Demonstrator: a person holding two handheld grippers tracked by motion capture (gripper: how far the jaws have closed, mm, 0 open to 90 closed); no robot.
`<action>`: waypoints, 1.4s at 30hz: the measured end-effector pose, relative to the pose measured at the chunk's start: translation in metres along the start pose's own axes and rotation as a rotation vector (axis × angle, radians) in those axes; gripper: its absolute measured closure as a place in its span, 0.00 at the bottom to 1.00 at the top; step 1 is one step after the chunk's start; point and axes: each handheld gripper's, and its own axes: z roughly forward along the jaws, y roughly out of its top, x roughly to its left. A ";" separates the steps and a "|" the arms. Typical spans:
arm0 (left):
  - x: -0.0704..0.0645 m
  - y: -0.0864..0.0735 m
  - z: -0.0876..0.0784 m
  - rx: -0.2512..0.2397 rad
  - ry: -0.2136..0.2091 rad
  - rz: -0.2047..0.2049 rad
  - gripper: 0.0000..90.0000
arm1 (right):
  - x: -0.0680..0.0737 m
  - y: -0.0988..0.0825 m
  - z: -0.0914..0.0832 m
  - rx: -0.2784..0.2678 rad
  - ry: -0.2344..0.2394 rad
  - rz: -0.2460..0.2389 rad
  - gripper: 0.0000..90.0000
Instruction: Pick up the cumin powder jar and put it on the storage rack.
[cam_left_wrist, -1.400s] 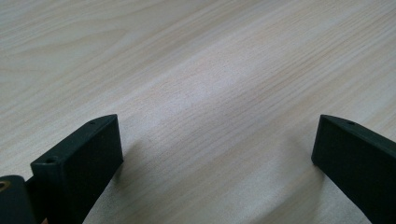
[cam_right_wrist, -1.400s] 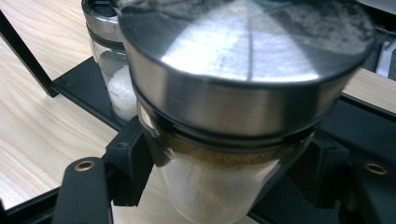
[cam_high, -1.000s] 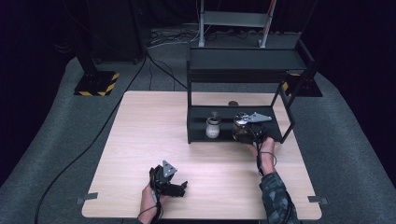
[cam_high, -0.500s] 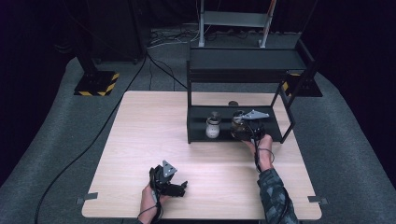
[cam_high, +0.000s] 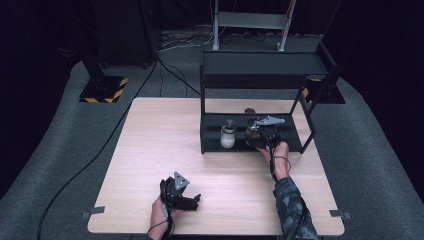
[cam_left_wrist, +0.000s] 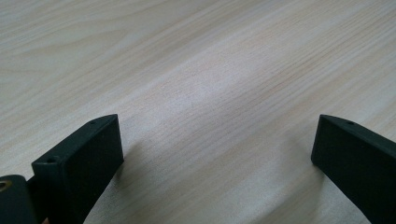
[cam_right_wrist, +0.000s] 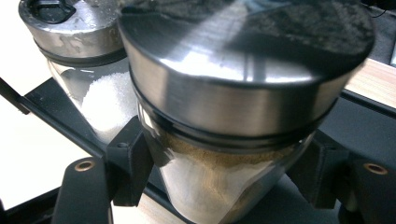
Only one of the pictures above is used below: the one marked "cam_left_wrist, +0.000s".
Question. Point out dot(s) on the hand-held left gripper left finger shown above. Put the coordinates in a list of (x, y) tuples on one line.
[(77, 169)]

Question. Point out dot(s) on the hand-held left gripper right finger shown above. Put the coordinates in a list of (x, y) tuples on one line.
[(358, 161)]

